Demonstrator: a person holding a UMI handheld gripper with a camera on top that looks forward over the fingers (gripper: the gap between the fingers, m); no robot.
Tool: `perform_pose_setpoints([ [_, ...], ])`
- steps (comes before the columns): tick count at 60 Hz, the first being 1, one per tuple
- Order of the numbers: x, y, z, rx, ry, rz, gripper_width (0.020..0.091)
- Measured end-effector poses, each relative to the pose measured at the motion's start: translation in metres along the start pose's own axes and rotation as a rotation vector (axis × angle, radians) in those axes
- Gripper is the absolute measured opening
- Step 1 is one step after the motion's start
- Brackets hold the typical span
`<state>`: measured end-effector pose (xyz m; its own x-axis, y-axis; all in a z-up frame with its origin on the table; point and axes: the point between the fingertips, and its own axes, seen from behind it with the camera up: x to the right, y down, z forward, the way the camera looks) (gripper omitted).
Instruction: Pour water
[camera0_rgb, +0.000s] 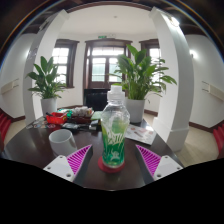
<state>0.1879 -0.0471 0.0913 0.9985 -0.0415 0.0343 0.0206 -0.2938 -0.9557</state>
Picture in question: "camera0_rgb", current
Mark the white printed booklet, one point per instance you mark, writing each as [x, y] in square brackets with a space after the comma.
[141, 134]

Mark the green book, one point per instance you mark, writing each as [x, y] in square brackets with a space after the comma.
[96, 115]

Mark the clear bottle with green label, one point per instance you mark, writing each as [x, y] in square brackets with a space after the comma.
[115, 133]

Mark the white wall radiator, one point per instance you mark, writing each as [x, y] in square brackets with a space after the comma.
[213, 91]
[9, 86]

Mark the brown framed window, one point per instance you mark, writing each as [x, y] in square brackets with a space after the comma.
[63, 61]
[154, 53]

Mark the white cup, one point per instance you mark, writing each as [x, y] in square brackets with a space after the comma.
[62, 141]

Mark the brown wooden glazed door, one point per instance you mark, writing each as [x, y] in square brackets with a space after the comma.
[103, 65]

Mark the flat round red coaster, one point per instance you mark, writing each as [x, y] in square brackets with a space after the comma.
[102, 166]

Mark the sheet of round stickers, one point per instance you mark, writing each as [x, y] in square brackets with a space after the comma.
[41, 125]

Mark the black chair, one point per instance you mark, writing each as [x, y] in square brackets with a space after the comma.
[95, 98]

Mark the green exit sign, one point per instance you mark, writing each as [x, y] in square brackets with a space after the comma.
[102, 36]

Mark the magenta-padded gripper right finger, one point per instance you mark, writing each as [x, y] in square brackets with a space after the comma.
[165, 166]

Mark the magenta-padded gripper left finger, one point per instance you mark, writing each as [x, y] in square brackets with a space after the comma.
[60, 166]

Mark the wall lamp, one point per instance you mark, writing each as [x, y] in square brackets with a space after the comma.
[192, 53]

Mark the potted plant in white pot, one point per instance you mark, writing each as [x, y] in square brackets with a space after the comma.
[141, 73]
[45, 80]

